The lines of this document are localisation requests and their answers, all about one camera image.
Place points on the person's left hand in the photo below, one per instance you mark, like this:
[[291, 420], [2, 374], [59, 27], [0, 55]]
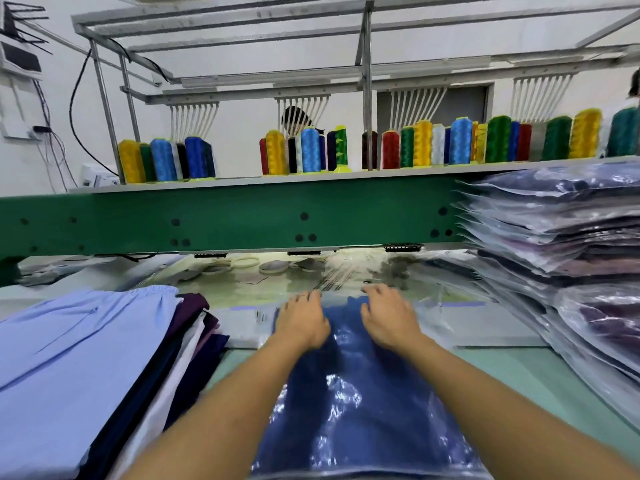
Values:
[[302, 320]]

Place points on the person's right hand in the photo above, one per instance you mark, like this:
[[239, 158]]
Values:
[[390, 317]]

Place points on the single clear plastic bag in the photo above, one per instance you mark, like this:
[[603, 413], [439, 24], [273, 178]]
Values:
[[460, 450], [585, 340]]

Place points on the stack of bagged garments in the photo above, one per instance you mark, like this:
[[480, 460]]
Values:
[[560, 225]]

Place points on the purple garment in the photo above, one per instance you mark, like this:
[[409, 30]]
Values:
[[610, 320]]

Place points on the light blue garment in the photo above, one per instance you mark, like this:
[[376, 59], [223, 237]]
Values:
[[60, 365]]

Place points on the person's left forearm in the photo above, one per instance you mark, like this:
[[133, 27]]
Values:
[[230, 415]]

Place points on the person's right forearm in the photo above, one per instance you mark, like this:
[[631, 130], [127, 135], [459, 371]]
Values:
[[510, 415]]

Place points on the green machine beam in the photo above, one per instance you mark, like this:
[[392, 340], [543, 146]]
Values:
[[240, 210]]

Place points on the row of coloured thread spools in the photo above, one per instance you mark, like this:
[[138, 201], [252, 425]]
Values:
[[440, 145]]

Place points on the white box device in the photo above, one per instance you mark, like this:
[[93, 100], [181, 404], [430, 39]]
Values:
[[98, 177]]

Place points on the grey metal thread rack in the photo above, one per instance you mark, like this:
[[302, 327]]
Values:
[[367, 65]]

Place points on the white wall socket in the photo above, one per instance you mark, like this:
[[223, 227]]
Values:
[[28, 131]]

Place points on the wall router with antennas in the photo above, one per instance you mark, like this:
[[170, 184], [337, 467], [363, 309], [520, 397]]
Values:
[[20, 45]]

